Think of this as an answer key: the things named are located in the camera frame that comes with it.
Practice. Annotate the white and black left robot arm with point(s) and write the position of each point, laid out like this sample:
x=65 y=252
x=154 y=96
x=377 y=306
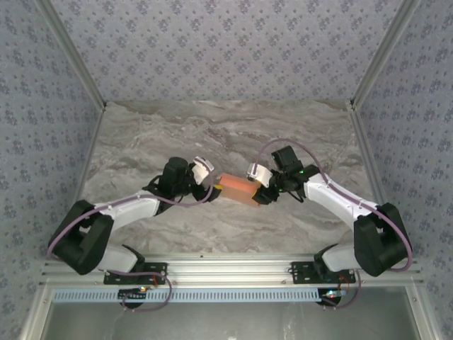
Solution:
x=131 y=209

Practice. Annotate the aluminium table side rail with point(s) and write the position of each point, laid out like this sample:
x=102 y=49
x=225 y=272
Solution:
x=369 y=159
x=82 y=180

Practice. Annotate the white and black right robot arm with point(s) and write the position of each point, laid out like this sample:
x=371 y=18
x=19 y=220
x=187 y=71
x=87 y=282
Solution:
x=329 y=195

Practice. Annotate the orange paper box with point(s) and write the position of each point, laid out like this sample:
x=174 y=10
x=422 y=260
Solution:
x=235 y=187

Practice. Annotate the grey metal bottom panel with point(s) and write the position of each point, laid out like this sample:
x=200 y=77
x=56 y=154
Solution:
x=226 y=320

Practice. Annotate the small black circuit board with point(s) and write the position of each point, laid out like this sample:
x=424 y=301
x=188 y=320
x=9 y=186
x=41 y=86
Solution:
x=132 y=294
x=331 y=294

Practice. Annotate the aluminium frame post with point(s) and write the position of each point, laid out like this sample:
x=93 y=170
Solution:
x=70 y=49
x=385 y=46

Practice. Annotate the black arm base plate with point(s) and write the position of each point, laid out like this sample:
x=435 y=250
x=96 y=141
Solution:
x=155 y=269
x=301 y=272

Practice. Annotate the aluminium front frame rail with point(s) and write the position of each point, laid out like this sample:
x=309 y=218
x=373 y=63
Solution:
x=226 y=271

